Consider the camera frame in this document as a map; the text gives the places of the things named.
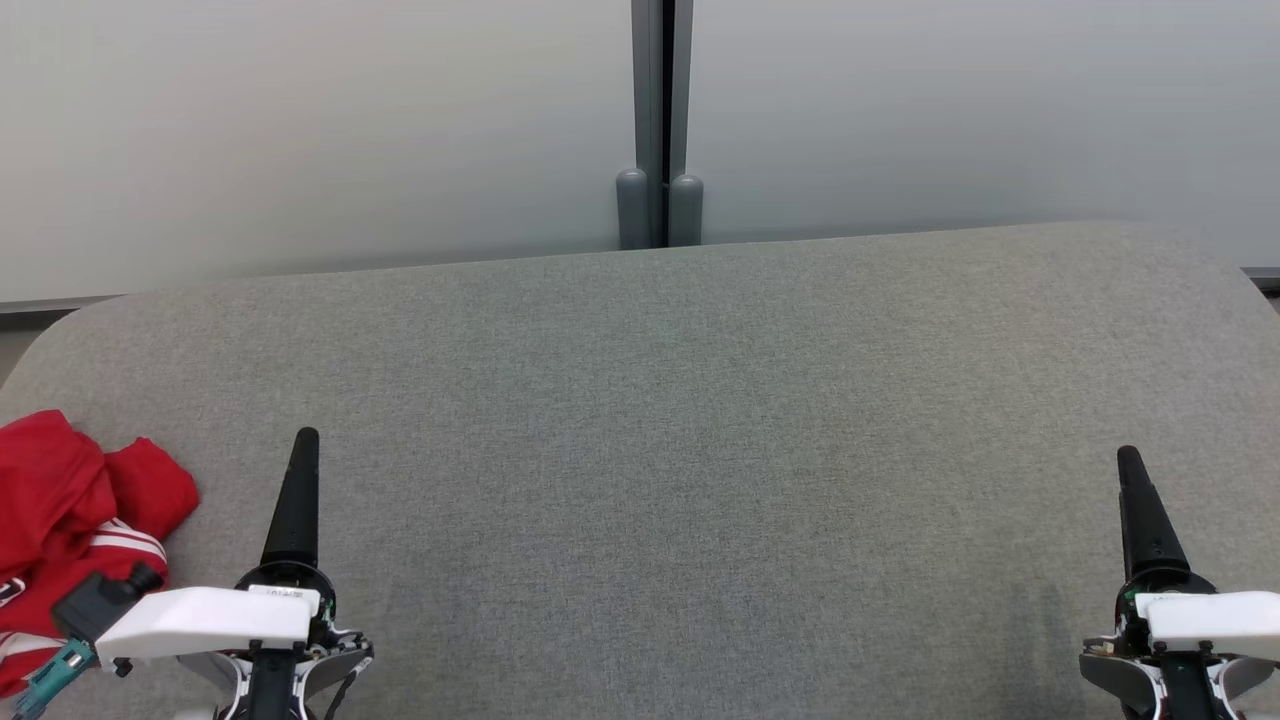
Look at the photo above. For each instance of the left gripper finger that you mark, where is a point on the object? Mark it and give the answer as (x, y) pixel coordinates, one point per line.
(298, 510)

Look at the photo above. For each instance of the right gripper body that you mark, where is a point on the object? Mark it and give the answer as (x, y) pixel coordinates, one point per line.
(1130, 650)

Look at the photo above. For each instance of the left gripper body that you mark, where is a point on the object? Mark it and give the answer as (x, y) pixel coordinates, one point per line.
(345, 655)

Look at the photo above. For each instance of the grey fabric sofa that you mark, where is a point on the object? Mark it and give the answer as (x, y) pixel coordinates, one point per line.
(700, 450)

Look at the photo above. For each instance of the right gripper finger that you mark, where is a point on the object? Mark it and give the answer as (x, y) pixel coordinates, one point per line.
(1145, 530)

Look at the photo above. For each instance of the red shorts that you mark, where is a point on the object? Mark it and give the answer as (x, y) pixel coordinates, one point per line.
(60, 470)

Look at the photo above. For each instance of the black left camera plug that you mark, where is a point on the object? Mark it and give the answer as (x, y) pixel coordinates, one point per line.
(95, 600)

